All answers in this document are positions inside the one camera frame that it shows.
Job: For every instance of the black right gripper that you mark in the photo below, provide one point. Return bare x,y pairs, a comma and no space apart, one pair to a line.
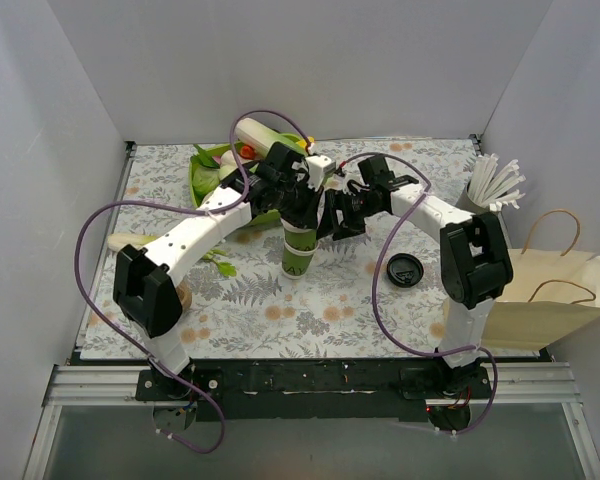
333,214

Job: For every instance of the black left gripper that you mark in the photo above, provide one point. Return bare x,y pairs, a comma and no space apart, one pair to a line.
302,211

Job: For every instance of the green paper coffee cup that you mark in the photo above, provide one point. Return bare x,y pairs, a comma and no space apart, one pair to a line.
295,263

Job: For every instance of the black plastic cup lid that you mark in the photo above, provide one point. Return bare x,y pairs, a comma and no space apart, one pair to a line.
404,270

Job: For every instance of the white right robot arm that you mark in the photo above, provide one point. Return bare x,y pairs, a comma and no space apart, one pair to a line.
475,265

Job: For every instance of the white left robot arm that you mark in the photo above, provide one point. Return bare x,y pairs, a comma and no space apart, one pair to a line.
146,279

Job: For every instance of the floral table mat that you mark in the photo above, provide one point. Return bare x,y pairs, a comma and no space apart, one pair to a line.
260,313

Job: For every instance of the red orange pepper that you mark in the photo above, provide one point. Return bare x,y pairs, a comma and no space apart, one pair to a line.
247,152

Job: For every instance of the napa cabbage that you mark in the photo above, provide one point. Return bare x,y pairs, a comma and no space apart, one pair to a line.
261,138

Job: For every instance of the white bok choy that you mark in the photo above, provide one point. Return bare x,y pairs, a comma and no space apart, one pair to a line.
228,164

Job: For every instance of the green vegetable tray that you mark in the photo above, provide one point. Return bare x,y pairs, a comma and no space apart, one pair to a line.
203,175

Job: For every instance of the brown cardboard cup carrier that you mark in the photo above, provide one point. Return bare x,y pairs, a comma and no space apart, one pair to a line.
185,296

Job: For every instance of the white wrapped straws bundle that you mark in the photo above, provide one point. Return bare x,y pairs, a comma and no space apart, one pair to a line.
494,186

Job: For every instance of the green celery stalks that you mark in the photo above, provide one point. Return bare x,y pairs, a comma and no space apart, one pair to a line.
116,241

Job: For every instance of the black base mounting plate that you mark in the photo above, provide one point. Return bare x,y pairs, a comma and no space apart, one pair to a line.
379,388

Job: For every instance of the brown paper bag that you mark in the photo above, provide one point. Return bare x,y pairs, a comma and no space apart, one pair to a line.
552,294

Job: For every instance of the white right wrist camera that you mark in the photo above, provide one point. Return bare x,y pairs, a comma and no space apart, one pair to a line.
340,178

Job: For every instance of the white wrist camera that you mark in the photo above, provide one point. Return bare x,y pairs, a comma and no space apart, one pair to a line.
318,168
340,178

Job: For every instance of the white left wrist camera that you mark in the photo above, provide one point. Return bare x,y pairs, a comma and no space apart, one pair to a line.
318,168

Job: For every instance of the aluminium frame rail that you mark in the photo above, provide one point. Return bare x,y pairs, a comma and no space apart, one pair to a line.
518,383

